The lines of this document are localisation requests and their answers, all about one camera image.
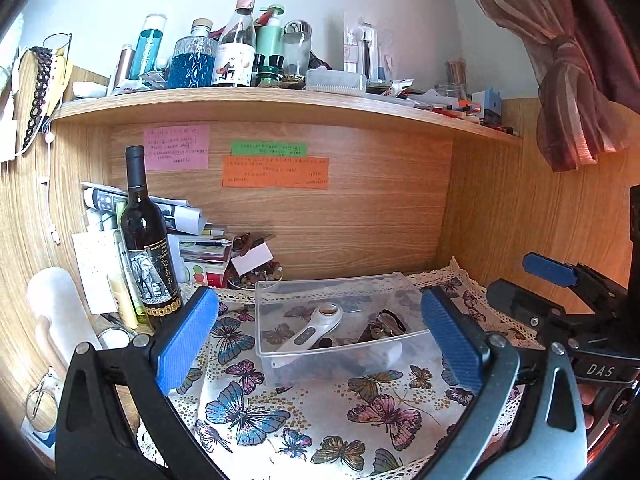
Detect white paper note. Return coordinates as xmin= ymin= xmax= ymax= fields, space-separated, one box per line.
xmin=72 ymin=230 xmax=123 ymax=315

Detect clear plastic container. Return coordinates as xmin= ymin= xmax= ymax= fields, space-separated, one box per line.
xmin=255 ymin=271 xmax=447 ymax=387

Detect black beaded chain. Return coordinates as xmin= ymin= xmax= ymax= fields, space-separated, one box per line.
xmin=22 ymin=46 xmax=55 ymax=148

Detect pink sticky note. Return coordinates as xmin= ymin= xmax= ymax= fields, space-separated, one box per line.
xmin=144 ymin=125 xmax=211 ymax=171

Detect orange sticky note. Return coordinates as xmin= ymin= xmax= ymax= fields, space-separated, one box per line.
xmin=222 ymin=155 xmax=330 ymax=190

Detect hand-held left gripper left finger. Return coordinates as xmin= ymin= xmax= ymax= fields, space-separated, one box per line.
xmin=54 ymin=286 xmax=231 ymax=480

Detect dark green ink bottle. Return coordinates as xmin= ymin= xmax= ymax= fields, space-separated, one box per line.
xmin=256 ymin=55 xmax=286 ymax=87

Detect white handheld device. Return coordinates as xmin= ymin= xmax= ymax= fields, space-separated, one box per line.
xmin=274 ymin=303 xmax=344 ymax=368

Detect blue and white packet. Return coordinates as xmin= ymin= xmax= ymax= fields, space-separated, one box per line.
xmin=20 ymin=410 xmax=58 ymax=461

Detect bowl of trinkets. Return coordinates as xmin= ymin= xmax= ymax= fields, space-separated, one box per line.
xmin=222 ymin=232 xmax=286 ymax=291

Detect green pump bottle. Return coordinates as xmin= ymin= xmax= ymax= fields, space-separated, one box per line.
xmin=255 ymin=5 xmax=287 ymax=61

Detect stack of booklets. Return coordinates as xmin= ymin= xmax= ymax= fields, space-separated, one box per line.
xmin=177 ymin=227 xmax=236 ymax=288

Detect clear bottle with illustrated label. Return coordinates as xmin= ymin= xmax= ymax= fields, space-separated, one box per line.
xmin=211 ymin=0 xmax=258 ymax=88

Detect green sticky note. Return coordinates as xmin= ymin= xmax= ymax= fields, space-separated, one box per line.
xmin=230 ymin=140 xmax=308 ymax=157

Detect white plastic cylinder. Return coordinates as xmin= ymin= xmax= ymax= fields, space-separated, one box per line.
xmin=26 ymin=267 xmax=103 ymax=366

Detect eyeglasses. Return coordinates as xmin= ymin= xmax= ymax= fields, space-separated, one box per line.
xmin=25 ymin=372 xmax=63 ymax=423

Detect butterfly print tablecloth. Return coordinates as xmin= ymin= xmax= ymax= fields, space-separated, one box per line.
xmin=135 ymin=256 xmax=541 ymax=480

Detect person's right hand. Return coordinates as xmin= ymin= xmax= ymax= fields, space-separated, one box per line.
xmin=577 ymin=382 xmax=599 ymax=431

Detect brown striped curtain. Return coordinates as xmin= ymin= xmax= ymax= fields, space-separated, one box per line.
xmin=447 ymin=0 xmax=640 ymax=173

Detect blue and white box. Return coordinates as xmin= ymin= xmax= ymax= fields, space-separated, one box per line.
xmin=471 ymin=87 xmax=502 ymax=125

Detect pile of pens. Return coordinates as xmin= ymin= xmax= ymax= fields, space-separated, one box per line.
xmin=390 ymin=87 xmax=483 ymax=120

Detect round metal lid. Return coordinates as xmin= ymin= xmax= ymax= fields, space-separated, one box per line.
xmin=97 ymin=326 xmax=138 ymax=351

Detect wooden shelf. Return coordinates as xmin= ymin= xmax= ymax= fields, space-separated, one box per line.
xmin=50 ymin=87 xmax=523 ymax=146

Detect fluffy white brush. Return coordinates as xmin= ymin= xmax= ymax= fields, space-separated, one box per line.
xmin=0 ymin=12 xmax=25 ymax=91

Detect glass jar of sticks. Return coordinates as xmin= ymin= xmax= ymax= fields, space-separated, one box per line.
xmin=435 ymin=60 xmax=471 ymax=102

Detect small white case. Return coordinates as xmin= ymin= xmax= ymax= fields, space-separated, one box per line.
xmin=72 ymin=81 xmax=108 ymax=99

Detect yellow plastic item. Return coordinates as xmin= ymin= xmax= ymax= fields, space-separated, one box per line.
xmin=47 ymin=55 xmax=73 ymax=116

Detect copper tube bottle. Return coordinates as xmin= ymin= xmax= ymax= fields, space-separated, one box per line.
xmin=114 ymin=44 xmax=136 ymax=92

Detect packaged toothbrush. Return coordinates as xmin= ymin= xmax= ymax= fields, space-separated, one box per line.
xmin=342 ymin=10 xmax=393 ymax=83

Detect clear white brush box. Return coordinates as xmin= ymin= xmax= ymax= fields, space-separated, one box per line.
xmin=305 ymin=68 xmax=368 ymax=95

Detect yellow tube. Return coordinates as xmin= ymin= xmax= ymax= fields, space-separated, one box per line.
xmin=107 ymin=274 xmax=139 ymax=329

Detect white charger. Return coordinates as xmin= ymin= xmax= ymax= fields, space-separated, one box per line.
xmin=0 ymin=110 xmax=21 ymax=163

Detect blue glass bottle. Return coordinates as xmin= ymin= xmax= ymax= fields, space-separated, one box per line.
xmin=167 ymin=18 xmax=217 ymax=89

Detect teal bottle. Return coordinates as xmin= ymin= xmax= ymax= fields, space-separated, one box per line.
xmin=131 ymin=13 xmax=168 ymax=81

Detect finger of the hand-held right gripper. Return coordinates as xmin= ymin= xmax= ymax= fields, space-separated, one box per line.
xmin=522 ymin=253 xmax=626 ymax=306
xmin=486 ymin=278 xmax=558 ymax=331

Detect white card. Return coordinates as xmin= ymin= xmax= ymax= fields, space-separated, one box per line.
xmin=230 ymin=242 xmax=274 ymax=273

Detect glass jar with metal lid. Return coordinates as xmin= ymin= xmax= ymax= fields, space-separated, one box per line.
xmin=281 ymin=20 xmax=314 ymax=77

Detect dark wine bottle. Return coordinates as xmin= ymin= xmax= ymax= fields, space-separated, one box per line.
xmin=120 ymin=145 xmax=187 ymax=331

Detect rolled magazine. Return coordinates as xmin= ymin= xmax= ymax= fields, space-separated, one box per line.
xmin=81 ymin=181 xmax=206 ymax=235

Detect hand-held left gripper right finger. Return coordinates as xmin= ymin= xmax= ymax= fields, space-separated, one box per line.
xmin=412 ymin=287 xmax=588 ymax=480

